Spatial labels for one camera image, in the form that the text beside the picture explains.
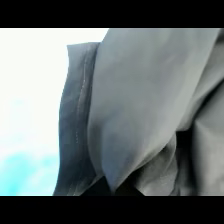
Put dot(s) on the dark grey shirt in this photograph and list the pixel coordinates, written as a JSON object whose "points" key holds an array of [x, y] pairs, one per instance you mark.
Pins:
{"points": [[140, 110]]}

